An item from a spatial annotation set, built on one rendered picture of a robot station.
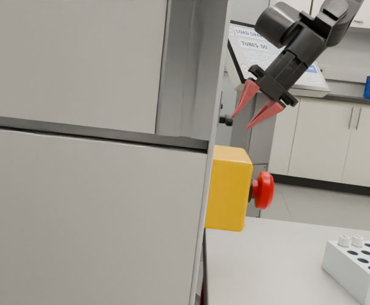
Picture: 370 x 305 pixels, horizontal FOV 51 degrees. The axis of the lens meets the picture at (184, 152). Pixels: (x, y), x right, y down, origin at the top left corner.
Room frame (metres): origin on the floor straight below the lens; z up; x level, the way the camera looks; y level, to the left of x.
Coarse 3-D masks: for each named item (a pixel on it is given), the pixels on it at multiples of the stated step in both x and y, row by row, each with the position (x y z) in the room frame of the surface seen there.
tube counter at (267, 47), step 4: (260, 44) 1.63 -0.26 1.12; (264, 44) 1.64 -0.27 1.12; (268, 44) 1.66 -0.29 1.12; (272, 44) 1.68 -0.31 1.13; (264, 48) 1.63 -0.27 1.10; (268, 48) 1.64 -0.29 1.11; (272, 48) 1.66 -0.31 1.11; (276, 48) 1.68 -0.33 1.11; (280, 48) 1.69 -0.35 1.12; (276, 52) 1.66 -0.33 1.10; (280, 52) 1.68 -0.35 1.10
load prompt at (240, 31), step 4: (236, 28) 1.60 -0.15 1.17; (240, 28) 1.62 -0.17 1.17; (244, 28) 1.63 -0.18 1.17; (236, 32) 1.59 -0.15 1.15; (240, 32) 1.60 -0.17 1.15; (244, 32) 1.62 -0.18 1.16; (248, 32) 1.63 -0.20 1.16; (252, 32) 1.65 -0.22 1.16; (256, 32) 1.67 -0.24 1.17; (240, 36) 1.58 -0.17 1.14; (244, 36) 1.60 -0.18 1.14; (248, 36) 1.62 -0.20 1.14; (252, 36) 1.63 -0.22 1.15; (256, 36) 1.65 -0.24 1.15; (260, 36) 1.66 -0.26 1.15; (260, 40) 1.65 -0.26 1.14; (264, 40) 1.66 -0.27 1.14
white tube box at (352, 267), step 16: (336, 240) 0.46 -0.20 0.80; (336, 256) 0.44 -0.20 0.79; (352, 256) 0.42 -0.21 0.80; (368, 256) 0.43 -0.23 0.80; (336, 272) 0.43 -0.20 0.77; (352, 272) 0.41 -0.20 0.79; (368, 272) 0.38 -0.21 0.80; (352, 288) 0.40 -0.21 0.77; (368, 288) 0.38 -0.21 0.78; (368, 304) 0.38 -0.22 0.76
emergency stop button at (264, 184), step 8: (264, 176) 0.38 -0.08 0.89; (272, 176) 0.38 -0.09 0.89; (256, 184) 0.38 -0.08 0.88; (264, 184) 0.37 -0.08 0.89; (272, 184) 0.37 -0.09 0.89; (256, 192) 0.38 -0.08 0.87; (264, 192) 0.37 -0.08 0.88; (272, 192) 0.37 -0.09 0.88; (256, 200) 0.38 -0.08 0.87; (264, 200) 0.37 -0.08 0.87; (264, 208) 0.37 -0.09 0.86
